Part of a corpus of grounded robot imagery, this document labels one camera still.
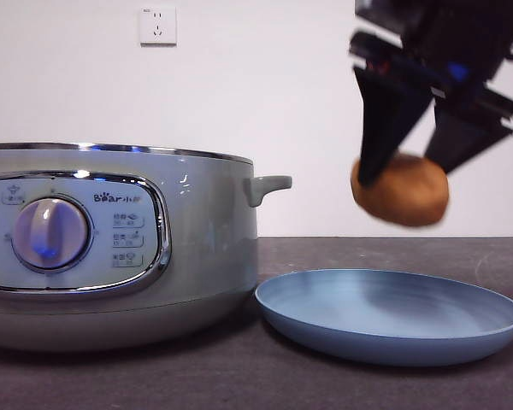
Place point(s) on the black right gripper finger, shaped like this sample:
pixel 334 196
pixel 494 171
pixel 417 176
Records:
pixel 461 136
pixel 385 115

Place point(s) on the brown potato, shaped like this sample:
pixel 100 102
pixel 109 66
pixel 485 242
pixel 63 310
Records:
pixel 410 196

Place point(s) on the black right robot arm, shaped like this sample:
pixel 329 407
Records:
pixel 453 30

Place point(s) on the blue round plate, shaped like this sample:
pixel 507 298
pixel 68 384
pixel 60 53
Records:
pixel 389 312

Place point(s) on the pale green electric steamer pot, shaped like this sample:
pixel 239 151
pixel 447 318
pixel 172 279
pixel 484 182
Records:
pixel 205 222

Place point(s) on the white wall socket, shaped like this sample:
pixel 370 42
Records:
pixel 158 25

